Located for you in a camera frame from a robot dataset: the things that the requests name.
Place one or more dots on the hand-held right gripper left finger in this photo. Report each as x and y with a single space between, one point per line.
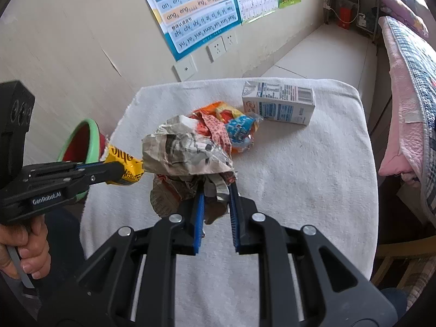
199 223

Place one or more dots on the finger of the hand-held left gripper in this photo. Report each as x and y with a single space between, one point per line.
92 167
109 174

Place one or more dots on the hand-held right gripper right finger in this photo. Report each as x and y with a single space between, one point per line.
235 219

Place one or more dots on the yellow snack wrapper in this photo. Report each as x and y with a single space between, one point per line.
127 161

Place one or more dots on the red bin with green rim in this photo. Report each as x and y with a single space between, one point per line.
80 143

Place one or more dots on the newspaper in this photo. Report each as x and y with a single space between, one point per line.
184 153

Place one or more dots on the orange snack wrapper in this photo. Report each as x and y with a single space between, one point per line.
218 110

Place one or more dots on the person's left hand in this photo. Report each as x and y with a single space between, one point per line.
34 252

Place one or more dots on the crumpled white printed wrapper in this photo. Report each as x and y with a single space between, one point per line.
168 196

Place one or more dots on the white tablecloth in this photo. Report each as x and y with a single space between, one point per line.
289 184

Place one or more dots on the red patterned wrapper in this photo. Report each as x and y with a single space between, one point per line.
216 133

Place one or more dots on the blue snack wrapper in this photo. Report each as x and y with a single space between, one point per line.
242 127

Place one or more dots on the white blue milk carton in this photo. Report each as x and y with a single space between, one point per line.
282 104

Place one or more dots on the wooden chair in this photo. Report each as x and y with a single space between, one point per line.
398 250

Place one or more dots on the person's right leg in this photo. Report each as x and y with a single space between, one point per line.
393 301

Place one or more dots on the pink bed sheet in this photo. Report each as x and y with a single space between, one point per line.
397 133

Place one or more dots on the red box on shelf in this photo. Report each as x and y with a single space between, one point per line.
344 16

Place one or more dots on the checked quilt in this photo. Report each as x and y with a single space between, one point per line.
417 75

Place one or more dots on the pink pillow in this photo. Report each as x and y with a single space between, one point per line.
403 12

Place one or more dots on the white round hole wall socket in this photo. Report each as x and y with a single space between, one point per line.
185 68

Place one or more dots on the blue bordered wall poster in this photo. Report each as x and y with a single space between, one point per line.
190 13

